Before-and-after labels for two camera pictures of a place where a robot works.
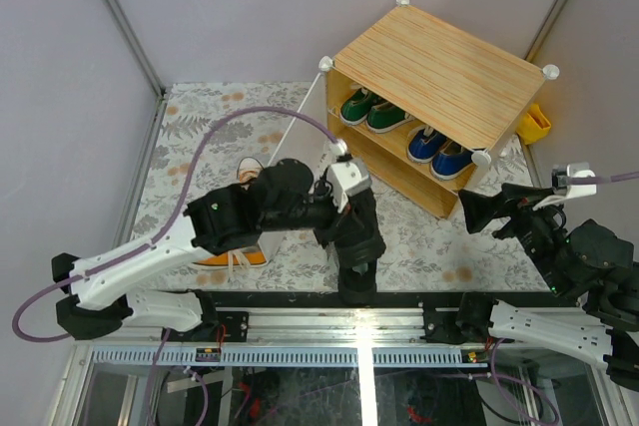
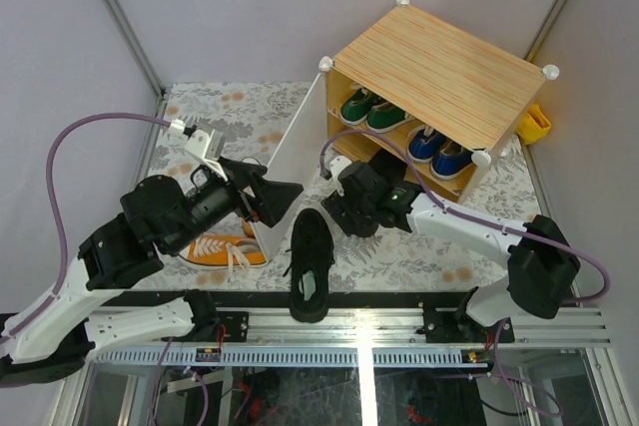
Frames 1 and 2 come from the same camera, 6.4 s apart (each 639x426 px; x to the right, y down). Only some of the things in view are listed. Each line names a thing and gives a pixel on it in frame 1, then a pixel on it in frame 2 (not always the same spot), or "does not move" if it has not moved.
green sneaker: (385, 116) does not move
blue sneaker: (450, 158) does not move
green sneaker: (355, 109) does not move
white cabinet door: (306, 138) does not move
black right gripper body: (537, 231) to (359, 211)
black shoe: (357, 249) to (312, 258)
